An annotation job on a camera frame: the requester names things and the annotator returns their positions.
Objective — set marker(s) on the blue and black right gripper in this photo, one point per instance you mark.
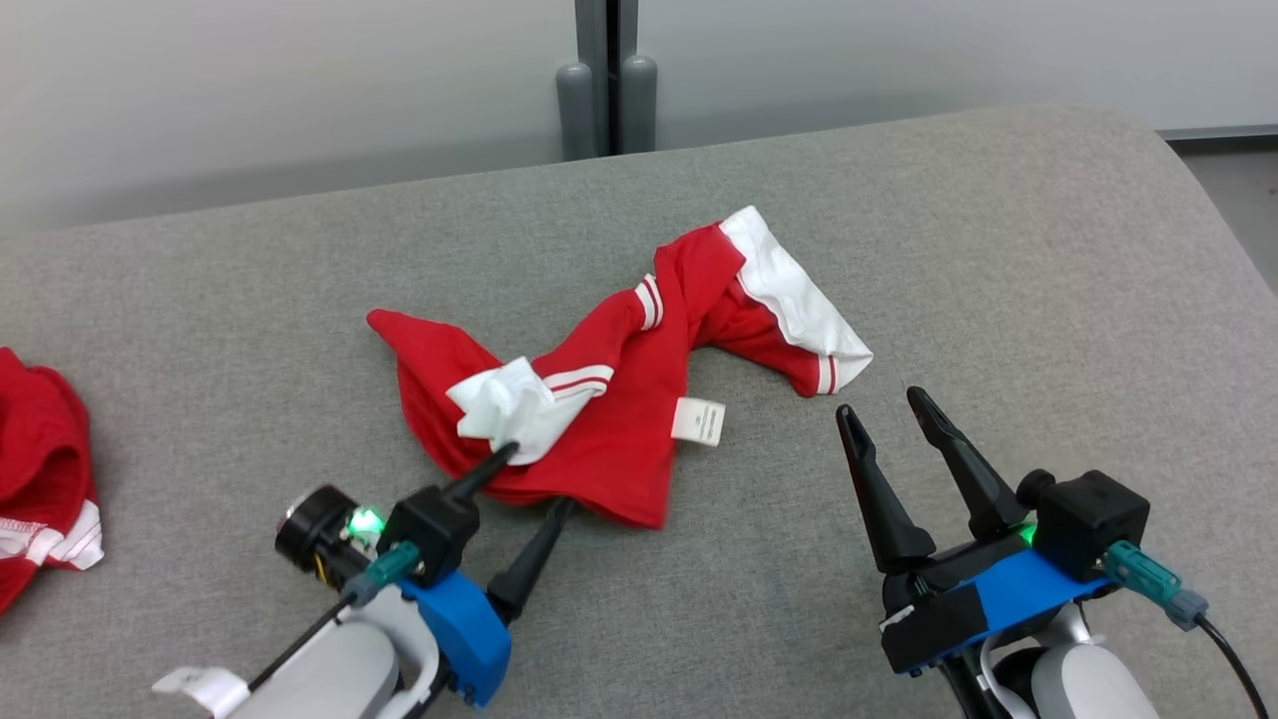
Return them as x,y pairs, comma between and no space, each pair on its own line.
1008,589

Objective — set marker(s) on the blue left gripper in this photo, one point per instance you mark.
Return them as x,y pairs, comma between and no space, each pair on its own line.
464,629

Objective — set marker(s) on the red and white basketball jersey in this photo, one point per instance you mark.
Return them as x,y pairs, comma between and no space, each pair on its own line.
619,429

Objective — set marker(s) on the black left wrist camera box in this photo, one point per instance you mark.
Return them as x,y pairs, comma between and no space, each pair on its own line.
429,529

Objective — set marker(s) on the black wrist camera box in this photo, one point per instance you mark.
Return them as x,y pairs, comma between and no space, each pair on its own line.
429,529
1093,519

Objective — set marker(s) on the teal left camera connector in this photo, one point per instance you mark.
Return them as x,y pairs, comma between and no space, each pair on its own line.
389,567

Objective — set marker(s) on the teal camera connector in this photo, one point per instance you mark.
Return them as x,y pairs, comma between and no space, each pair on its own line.
1143,574
389,567

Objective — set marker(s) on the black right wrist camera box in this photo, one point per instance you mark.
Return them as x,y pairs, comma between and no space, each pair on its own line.
1093,519

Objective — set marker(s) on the teal right camera connector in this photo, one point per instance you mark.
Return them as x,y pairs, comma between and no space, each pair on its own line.
1143,574

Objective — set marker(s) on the grey cylindrical post foot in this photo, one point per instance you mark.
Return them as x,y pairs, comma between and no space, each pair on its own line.
575,110
640,100

